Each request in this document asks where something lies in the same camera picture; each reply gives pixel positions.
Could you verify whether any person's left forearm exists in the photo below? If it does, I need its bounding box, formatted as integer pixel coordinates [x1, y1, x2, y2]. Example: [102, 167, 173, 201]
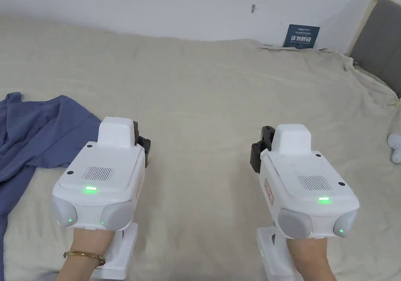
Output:
[57, 250, 107, 281]

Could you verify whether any bed with beige sheet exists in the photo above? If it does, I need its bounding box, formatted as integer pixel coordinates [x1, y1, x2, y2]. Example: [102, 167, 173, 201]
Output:
[0, 13, 401, 281]

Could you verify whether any grey padded headboard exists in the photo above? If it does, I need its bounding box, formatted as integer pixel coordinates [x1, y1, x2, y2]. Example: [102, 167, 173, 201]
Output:
[344, 0, 401, 99]

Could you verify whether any white hand controller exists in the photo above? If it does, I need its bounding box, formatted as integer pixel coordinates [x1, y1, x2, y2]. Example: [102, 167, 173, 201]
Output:
[387, 133, 401, 164]

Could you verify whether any dark blue sign card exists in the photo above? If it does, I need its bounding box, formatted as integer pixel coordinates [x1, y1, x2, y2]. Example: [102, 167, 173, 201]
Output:
[283, 24, 321, 49]

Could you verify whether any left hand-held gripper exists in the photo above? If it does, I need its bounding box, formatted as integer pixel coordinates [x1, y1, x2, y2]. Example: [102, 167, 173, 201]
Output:
[51, 116, 152, 279]

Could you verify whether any person's right forearm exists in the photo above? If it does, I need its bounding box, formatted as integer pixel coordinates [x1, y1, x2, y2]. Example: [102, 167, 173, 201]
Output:
[289, 261, 338, 281]

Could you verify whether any blue shirt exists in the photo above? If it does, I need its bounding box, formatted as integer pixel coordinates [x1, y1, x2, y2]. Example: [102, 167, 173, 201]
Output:
[0, 92, 102, 281]

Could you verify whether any person's left hand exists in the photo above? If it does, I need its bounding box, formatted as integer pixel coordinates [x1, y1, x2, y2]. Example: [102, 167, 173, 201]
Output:
[67, 227, 117, 259]

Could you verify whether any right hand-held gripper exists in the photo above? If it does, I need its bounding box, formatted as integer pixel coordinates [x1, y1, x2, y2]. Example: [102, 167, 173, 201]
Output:
[250, 124, 360, 281]

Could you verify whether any person's right hand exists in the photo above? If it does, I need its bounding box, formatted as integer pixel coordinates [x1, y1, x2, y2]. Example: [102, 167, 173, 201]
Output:
[283, 235, 330, 263]

